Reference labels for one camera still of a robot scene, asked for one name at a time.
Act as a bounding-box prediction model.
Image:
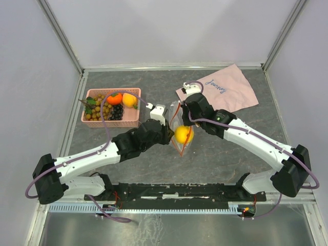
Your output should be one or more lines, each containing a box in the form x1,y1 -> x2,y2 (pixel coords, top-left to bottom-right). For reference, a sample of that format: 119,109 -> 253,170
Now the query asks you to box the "yellow orange fruit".
175,126 -> 194,144

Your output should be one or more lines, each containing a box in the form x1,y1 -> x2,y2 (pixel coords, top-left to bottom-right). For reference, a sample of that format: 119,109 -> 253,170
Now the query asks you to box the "clear zip top bag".
168,101 -> 194,157

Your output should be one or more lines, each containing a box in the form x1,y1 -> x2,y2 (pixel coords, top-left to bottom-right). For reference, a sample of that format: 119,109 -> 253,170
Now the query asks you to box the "yellow peach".
122,93 -> 138,109

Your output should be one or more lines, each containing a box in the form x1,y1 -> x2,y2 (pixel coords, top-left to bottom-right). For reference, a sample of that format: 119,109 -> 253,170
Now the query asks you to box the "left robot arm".
32,119 -> 174,204

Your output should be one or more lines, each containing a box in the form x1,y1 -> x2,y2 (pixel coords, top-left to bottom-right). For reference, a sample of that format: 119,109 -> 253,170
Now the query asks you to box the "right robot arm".
182,93 -> 311,200

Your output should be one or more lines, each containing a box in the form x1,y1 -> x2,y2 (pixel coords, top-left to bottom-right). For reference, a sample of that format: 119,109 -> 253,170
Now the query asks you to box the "pink plastic basket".
81,88 -> 141,128

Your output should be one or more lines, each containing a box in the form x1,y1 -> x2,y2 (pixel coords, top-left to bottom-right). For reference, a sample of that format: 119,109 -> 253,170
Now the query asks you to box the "pink cloth with lettering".
189,64 -> 259,112

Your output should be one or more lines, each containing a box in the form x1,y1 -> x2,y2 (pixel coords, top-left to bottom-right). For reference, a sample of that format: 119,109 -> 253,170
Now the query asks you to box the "black grape bunch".
108,104 -> 124,120

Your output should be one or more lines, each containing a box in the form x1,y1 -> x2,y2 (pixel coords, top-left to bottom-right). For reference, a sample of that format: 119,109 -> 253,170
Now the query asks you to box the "orange persimmon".
106,93 -> 122,106

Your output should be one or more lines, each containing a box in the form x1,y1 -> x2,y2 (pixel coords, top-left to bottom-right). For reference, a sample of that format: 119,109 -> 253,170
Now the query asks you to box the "brown longan bunch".
78,94 -> 112,121

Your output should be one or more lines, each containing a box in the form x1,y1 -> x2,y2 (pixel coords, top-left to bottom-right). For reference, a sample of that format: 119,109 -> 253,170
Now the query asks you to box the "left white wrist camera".
146,103 -> 167,126

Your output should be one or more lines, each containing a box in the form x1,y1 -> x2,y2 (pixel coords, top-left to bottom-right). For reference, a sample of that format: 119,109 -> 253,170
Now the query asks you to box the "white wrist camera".
146,103 -> 167,126
181,80 -> 204,98

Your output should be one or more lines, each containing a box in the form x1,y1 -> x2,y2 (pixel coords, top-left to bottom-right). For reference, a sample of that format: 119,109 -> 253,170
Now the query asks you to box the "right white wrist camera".
181,80 -> 204,98

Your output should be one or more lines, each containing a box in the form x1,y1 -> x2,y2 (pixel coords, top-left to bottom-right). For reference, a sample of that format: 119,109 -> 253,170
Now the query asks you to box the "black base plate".
94,174 -> 267,210

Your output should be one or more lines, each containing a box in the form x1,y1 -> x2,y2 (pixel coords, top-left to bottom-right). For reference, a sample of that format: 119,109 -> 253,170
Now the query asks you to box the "light blue cable duct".
48,202 -> 254,215

